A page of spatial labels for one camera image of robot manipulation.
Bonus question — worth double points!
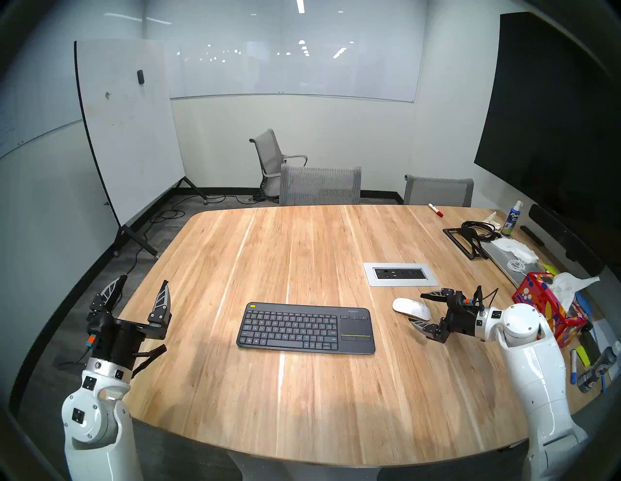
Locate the white paper sheet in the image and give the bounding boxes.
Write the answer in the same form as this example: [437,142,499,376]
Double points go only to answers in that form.
[592,318,621,357]

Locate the dark grey wireless keyboard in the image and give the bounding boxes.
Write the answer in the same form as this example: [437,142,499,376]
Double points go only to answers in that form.
[236,302,376,355]

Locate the red floral tissue box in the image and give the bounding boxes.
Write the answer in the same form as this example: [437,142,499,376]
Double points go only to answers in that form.
[513,272,588,348]

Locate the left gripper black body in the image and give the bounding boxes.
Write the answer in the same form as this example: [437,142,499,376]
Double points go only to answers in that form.
[86,310,173,374]

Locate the glass wall whiteboard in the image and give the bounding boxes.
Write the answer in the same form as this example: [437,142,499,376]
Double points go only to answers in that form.
[143,0,427,103]

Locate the freestanding whiteboard on stand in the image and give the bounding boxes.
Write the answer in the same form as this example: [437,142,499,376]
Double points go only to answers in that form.
[74,39,209,257]

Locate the black floor cables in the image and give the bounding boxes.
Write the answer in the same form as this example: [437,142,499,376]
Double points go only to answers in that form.
[124,192,265,277]

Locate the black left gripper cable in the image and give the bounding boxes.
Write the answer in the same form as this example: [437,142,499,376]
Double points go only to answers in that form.
[131,344,168,378]

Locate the white crumpled paper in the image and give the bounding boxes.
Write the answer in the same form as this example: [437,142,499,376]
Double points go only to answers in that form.
[491,238,539,264]

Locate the large black wall screen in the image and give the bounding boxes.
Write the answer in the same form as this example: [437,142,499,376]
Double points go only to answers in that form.
[474,12,621,228]

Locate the black cable bundle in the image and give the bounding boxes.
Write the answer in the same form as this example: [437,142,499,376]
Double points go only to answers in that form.
[461,221,502,241]

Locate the black laptop stand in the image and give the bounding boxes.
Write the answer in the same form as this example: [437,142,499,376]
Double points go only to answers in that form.
[442,227,490,261]

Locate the grey mesh office chair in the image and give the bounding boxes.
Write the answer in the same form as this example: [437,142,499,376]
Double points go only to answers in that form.
[404,175,474,208]

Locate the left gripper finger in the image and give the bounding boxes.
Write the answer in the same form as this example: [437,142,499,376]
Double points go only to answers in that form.
[147,280,172,326]
[92,274,128,316]

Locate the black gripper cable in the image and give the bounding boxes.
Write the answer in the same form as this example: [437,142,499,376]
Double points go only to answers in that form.
[473,285,500,311]
[131,344,168,378]

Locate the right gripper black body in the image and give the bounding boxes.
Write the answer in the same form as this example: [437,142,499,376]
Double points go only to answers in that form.
[434,289,486,344]

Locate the white wireless mouse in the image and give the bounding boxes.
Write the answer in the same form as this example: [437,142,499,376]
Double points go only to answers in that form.
[392,297,431,321]

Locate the black video sound bar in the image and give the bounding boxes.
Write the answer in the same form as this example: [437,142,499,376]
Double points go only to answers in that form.
[528,204,605,277]

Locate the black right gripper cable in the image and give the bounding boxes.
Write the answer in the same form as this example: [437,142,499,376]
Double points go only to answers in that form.
[473,285,500,311]

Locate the silver table power outlet box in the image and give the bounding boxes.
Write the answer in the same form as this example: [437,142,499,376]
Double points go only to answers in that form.
[363,262,440,288]

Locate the silver laptop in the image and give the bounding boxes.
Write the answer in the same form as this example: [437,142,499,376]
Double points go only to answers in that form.
[480,241,549,289]

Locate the whiteboard cleaner spray bottle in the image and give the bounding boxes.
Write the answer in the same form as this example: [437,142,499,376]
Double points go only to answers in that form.
[502,200,524,237]

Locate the wall whiteboard with writing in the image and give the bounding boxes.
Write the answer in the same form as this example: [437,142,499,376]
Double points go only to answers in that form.
[0,10,146,160]

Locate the grey mesh chair wide back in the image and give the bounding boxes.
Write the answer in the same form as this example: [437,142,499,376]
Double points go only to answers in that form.
[279,164,362,206]

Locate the grey spray can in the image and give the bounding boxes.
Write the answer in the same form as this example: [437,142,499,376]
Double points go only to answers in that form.
[577,347,618,393]

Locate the grey chair with armrests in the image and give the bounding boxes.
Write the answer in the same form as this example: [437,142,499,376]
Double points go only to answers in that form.
[249,128,308,199]

